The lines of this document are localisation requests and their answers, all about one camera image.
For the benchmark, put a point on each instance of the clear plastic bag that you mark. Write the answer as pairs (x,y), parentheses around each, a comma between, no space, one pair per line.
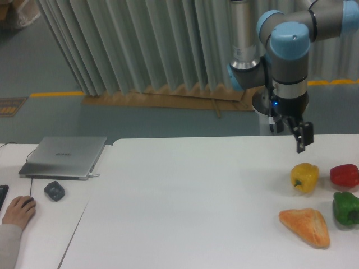
(25,13)

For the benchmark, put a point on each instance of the grey sleeved forearm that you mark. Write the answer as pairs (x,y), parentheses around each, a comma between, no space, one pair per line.
(10,245)

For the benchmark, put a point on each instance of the silver closed laptop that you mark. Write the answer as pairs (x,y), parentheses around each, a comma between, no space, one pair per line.
(64,157)

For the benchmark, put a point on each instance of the person's bare hand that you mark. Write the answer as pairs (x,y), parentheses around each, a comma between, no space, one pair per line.
(15,215)

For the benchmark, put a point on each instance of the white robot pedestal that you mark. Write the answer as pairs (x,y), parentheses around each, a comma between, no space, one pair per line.
(261,105)

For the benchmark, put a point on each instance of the yellow bell pepper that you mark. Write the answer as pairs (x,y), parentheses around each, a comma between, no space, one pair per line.
(304,177)

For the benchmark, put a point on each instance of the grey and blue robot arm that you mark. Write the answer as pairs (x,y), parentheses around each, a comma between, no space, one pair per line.
(271,53)

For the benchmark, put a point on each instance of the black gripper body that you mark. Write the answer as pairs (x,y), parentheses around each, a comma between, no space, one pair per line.
(289,110)

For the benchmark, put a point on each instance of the red bell pepper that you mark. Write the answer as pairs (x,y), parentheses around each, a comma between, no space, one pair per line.
(344,175)

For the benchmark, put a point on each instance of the small dark grey gadget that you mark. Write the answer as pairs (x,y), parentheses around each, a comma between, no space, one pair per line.
(54,191)

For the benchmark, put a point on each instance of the green bell pepper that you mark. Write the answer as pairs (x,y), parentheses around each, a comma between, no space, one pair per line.
(345,208)

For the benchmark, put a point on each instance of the grey-green pleated curtain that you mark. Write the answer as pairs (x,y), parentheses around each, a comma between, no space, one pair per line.
(114,46)

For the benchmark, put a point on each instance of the triangular bread loaf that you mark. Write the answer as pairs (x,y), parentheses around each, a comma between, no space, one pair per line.
(308,224)

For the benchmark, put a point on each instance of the brown cardboard box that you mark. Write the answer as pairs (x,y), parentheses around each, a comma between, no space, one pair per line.
(5,6)

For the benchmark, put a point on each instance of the flat brown cardboard sheet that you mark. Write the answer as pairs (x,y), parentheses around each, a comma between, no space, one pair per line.
(219,100)

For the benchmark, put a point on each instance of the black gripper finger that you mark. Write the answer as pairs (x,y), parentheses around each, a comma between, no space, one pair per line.
(304,135)
(293,124)

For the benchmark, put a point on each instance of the black computer mouse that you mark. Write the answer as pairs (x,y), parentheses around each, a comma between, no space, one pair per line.
(28,204)

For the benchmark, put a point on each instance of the black keyboard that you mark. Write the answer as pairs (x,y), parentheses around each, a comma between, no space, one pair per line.
(3,193)

